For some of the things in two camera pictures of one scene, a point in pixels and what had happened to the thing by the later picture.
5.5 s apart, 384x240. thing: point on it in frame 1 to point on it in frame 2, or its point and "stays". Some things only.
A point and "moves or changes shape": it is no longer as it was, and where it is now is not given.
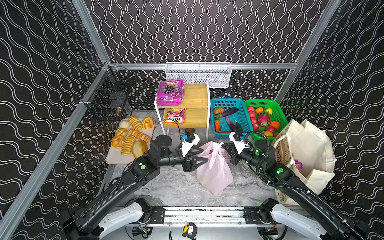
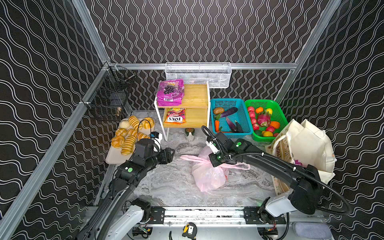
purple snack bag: x=170 y=92 stays
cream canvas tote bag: x=308 y=151 stays
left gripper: x=186 y=163 to x=167 y=154
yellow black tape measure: x=190 y=231 stays
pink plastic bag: x=214 y=169 moves or changes shape
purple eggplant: x=229 y=112 stays
